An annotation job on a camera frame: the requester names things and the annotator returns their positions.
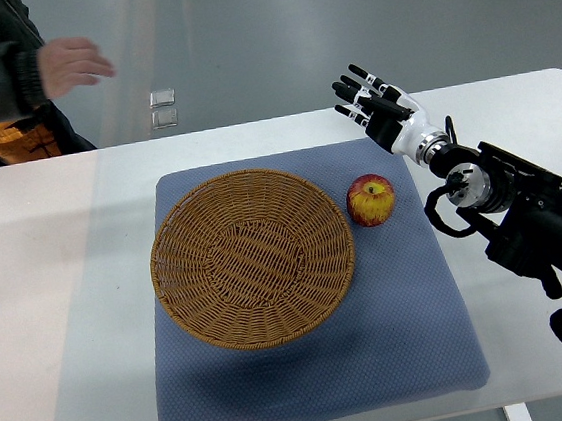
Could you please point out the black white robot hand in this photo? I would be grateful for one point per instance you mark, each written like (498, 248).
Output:
(388, 115)

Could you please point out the upper metal floor plate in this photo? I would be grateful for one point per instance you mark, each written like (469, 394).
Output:
(162, 97)

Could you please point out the lower metal floor plate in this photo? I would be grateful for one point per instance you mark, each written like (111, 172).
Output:
(164, 118)

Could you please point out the orange black trousers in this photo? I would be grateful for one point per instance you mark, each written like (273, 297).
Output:
(47, 133)

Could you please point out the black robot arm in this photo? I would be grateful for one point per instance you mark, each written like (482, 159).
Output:
(516, 205)

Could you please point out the blue grey cushion mat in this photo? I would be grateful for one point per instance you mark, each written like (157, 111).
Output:
(401, 334)

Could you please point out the red yellow apple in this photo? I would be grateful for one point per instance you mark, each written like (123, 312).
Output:
(370, 200)

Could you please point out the person's bare hand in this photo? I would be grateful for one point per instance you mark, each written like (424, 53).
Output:
(66, 63)

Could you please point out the metal floor plate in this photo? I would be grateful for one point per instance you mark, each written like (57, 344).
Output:
(162, 97)
(164, 118)

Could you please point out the brown wicker basket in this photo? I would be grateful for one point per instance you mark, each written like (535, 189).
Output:
(252, 259)

